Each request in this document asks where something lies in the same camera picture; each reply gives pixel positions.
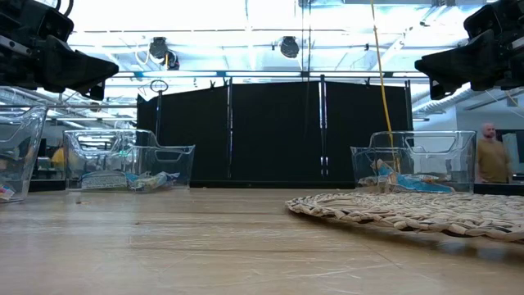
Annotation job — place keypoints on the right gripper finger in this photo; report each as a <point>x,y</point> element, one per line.
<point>462,61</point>
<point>437,91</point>

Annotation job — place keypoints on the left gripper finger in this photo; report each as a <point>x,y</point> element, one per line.
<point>78,69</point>
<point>97,91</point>

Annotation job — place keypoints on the blue Quaker Chewy granola bar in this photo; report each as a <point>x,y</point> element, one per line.
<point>153,182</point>
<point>104,180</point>

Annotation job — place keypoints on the green blue granola bar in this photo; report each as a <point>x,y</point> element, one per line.
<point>417,184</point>

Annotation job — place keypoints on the pale granola bar wrapper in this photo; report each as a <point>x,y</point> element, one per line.
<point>367,182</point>

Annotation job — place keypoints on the round woven straw mat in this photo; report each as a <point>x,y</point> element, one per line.
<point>409,213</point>

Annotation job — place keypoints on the clear plastic bin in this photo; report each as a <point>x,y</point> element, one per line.
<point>135,155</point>
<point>20,147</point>
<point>430,155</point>

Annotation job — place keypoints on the person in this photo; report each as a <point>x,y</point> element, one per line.
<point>58,157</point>
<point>491,160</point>

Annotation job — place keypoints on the black partition panel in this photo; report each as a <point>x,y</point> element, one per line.
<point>274,131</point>
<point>360,114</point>
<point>192,123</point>

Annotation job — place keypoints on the dark framed door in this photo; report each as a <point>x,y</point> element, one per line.
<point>516,151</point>

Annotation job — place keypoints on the black round ceiling lamp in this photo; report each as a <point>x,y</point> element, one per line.
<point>289,47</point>

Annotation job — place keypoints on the white ceiling duct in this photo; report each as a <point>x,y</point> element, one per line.
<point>454,102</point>

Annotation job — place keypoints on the black ceiling camera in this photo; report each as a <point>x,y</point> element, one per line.
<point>159,47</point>

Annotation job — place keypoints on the horizontal metal rail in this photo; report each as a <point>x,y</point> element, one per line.
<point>184,74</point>

